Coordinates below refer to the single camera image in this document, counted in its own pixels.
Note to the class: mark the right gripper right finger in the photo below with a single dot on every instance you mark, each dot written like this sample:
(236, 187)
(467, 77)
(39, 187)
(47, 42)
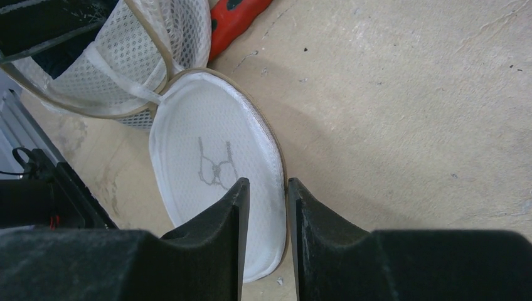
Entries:
(336, 260)

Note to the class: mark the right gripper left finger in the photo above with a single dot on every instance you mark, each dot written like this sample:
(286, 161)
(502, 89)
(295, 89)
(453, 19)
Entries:
(202, 259)

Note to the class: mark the red handled adjustable wrench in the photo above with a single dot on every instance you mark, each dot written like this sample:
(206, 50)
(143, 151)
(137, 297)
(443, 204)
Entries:
(230, 19)

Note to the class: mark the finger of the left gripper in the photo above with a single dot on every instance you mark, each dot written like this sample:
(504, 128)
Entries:
(30, 27)

